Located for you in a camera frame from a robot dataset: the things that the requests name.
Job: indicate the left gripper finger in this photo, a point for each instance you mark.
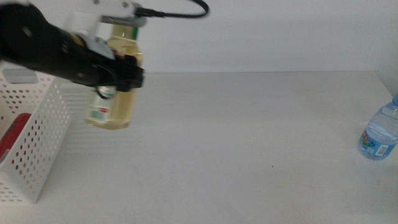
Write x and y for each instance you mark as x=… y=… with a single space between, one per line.
x=130 y=77

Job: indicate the yellow juice bottle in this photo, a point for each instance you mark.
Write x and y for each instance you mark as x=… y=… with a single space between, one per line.
x=119 y=109

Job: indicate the red soda can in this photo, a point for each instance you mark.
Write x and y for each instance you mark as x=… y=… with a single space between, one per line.
x=14 y=133

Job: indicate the blue-capped water bottle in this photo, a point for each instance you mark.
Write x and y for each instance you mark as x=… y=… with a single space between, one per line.
x=381 y=133

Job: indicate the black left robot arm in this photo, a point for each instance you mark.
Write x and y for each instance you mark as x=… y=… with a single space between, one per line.
x=31 y=46

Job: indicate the white perforated plastic basket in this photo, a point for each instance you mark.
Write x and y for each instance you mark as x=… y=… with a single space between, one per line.
x=40 y=130

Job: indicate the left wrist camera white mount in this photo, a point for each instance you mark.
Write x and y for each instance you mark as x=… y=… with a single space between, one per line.
x=93 y=12

